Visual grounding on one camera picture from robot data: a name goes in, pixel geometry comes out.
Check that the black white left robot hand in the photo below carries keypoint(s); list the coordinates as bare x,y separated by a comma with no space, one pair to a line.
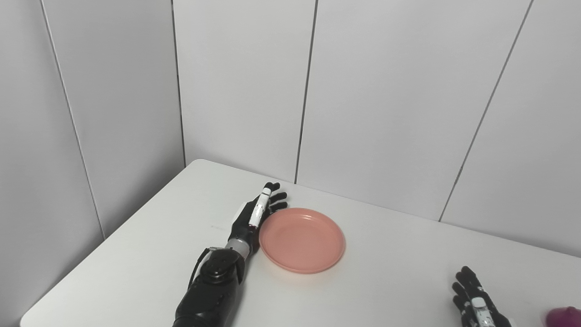
245,225

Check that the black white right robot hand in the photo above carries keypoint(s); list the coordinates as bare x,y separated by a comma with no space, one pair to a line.
476,304

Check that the pink round plate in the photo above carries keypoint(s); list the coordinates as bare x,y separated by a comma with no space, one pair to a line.
302,240

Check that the purple red onion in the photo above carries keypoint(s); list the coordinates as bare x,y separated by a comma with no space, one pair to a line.
565,318

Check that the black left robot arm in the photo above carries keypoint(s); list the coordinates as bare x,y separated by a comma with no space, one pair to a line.
213,290

